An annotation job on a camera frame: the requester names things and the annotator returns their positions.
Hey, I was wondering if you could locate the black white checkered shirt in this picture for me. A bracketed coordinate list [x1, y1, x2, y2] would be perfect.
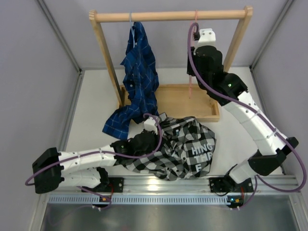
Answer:
[116, 113, 217, 181]

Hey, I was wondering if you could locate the pink wire hanger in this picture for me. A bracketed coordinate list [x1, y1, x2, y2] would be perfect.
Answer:
[189, 10, 198, 99]

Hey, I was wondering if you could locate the blue plaid shirt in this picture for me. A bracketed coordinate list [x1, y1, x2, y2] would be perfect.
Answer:
[102, 22, 159, 140]

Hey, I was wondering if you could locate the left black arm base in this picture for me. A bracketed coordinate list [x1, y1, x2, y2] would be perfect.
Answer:
[98, 168, 124, 193]

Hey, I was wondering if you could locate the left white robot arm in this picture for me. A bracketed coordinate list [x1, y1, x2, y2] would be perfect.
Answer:
[32, 130, 162, 194]

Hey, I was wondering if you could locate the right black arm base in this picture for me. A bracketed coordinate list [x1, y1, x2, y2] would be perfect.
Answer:
[209, 174, 237, 195]

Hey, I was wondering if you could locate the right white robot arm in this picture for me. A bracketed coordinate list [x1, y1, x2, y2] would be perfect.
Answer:
[187, 45, 298, 190]

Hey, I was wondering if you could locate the wooden clothes rack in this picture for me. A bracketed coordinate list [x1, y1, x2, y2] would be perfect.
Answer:
[89, 6, 253, 122]

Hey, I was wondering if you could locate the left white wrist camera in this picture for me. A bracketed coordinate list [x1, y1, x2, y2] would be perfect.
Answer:
[143, 117, 158, 135]

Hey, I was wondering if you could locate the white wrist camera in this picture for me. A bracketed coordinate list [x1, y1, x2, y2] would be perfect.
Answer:
[193, 28, 216, 48]
[143, 117, 158, 135]

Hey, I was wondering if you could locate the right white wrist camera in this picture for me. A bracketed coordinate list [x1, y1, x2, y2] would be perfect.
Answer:
[193, 28, 216, 48]

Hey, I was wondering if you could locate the light blue wire hanger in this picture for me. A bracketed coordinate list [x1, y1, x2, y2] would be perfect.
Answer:
[129, 12, 136, 48]

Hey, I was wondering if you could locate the perforated cable duct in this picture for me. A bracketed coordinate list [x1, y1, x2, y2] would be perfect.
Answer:
[48, 194, 231, 205]

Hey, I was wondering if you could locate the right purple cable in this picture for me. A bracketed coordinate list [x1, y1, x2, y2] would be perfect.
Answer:
[187, 23, 304, 210]

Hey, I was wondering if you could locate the purple cable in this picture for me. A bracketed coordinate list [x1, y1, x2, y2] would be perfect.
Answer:
[187, 23, 304, 210]
[25, 113, 162, 210]

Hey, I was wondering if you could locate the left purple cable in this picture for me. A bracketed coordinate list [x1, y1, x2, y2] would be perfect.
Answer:
[25, 113, 162, 210]

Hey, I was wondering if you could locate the aluminium mounting rail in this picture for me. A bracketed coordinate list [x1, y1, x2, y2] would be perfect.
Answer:
[52, 175, 299, 194]

